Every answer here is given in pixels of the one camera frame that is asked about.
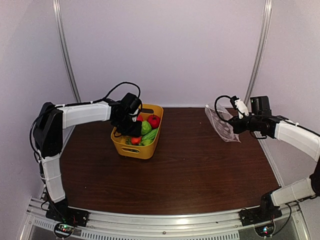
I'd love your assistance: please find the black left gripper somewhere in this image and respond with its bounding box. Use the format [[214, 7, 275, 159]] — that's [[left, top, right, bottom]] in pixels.
[[114, 114, 142, 137]]

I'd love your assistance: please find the green toy grape bunch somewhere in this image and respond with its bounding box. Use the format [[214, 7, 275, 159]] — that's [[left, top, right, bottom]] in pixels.
[[125, 137, 132, 145]]

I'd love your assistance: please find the orange toy carrot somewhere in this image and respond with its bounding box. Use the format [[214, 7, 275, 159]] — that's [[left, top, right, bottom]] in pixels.
[[131, 136, 142, 146]]

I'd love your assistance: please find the green toy apple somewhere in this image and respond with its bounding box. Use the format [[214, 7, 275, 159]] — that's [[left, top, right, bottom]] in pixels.
[[141, 120, 153, 136]]

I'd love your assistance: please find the red toy tomato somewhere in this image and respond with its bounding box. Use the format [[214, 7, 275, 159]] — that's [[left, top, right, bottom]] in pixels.
[[147, 114, 161, 129]]

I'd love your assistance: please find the clear zip top bag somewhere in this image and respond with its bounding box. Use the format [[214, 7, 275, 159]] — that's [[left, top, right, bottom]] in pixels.
[[205, 103, 241, 143]]

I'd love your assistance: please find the green toy guava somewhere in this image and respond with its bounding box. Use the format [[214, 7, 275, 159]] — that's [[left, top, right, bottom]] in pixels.
[[141, 139, 153, 146]]

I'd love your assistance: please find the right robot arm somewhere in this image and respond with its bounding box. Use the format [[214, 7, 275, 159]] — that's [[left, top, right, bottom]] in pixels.
[[227, 96, 320, 221]]

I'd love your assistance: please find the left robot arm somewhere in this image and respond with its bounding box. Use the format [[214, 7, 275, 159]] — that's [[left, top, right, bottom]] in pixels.
[[32, 92, 142, 222]]

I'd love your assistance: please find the magenta toy fruit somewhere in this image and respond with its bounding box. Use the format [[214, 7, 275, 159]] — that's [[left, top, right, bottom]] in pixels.
[[136, 115, 144, 122]]

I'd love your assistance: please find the green toy bitter gourd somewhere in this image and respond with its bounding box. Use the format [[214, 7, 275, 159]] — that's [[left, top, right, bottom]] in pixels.
[[141, 128, 158, 141]]

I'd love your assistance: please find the yellow plastic basket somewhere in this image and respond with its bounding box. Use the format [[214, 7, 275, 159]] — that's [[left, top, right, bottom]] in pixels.
[[110, 104, 164, 160]]

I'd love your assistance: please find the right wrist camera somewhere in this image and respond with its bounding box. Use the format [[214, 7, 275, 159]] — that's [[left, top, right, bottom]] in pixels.
[[230, 96, 250, 119]]

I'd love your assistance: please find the left black camera cable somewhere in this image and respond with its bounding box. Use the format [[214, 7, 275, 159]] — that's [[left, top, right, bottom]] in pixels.
[[103, 81, 141, 101]]

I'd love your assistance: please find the black camera cable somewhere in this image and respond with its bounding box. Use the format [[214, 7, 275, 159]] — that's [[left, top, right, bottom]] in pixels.
[[103, 81, 141, 101], [214, 94, 235, 123]]

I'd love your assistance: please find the right black camera cable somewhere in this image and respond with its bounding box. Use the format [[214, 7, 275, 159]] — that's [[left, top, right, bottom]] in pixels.
[[214, 94, 235, 123]]

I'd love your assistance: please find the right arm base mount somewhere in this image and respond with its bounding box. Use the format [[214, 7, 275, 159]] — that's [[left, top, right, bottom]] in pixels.
[[238, 193, 282, 238]]

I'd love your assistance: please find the right aluminium frame post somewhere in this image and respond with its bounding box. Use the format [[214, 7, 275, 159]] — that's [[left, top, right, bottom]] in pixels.
[[244, 0, 273, 104]]

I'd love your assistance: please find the aluminium frame post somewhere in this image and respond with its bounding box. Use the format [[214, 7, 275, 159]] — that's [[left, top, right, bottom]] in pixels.
[[52, 0, 81, 103], [244, 0, 273, 104]]

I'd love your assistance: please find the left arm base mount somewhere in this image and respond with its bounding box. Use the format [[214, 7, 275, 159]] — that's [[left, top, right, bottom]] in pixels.
[[41, 196, 89, 240]]

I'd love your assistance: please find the front aluminium rail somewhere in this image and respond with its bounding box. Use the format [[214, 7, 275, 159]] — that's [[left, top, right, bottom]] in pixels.
[[22, 197, 308, 240]]

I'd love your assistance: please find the left aluminium frame post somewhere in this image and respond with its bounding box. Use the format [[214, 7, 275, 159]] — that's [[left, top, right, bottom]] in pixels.
[[52, 0, 81, 103]]

